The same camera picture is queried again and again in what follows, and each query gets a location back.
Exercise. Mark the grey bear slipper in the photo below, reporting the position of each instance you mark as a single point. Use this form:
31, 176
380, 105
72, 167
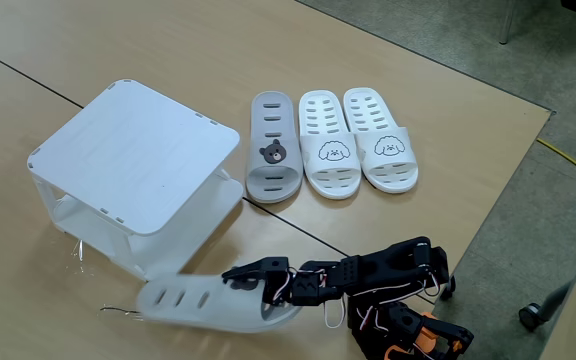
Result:
193, 312
288, 167

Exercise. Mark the white dog slipper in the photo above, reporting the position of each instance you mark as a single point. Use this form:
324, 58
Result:
390, 160
330, 165

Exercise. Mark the white two-shelf shoe rack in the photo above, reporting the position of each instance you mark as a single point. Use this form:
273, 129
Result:
133, 155

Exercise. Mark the black table caster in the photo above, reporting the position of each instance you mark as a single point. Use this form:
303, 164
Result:
448, 289

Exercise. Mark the chair leg with caster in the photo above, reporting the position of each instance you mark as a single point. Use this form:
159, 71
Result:
530, 317

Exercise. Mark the metal chair leg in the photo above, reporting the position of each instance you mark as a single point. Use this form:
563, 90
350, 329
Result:
507, 22

